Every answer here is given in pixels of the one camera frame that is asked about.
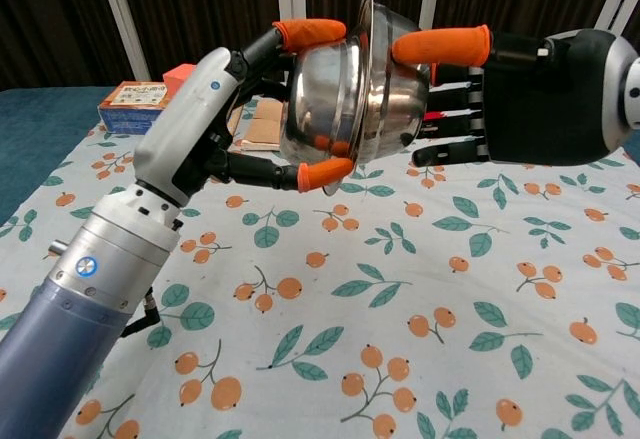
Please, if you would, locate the small metal bowl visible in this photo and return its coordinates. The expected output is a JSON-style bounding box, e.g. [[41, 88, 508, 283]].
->
[[355, 0, 432, 166], [278, 28, 374, 197]]

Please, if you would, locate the teal blue table cover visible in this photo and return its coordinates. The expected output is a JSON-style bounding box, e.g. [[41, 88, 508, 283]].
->
[[0, 86, 119, 225]]

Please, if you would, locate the brown kraft notebook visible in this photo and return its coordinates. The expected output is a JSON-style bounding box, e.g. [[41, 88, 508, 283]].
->
[[239, 97, 289, 153]]

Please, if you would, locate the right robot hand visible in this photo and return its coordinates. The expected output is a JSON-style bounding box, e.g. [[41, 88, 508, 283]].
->
[[392, 23, 639, 168]]

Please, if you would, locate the orange block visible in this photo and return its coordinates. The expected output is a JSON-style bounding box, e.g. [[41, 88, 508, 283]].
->
[[162, 62, 199, 98]]

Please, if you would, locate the orange and blue snack box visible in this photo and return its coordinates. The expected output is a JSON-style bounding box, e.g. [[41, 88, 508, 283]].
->
[[97, 80, 169, 136]]

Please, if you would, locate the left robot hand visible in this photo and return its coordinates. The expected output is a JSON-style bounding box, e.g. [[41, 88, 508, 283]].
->
[[133, 18, 355, 208]]

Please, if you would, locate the floral fruit print tablecloth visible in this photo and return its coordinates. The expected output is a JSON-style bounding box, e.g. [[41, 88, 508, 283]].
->
[[0, 93, 640, 439]]

